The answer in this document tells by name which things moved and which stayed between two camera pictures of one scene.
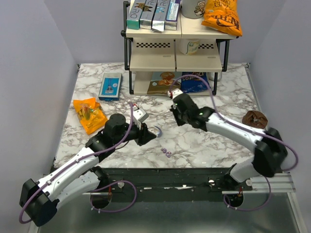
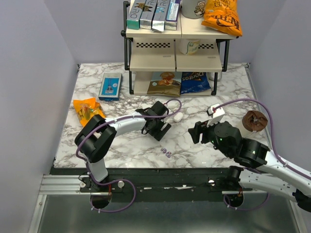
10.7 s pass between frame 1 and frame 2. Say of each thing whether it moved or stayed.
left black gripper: moved
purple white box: stayed
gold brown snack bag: stayed
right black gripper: moved
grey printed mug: stayed
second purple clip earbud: stayed
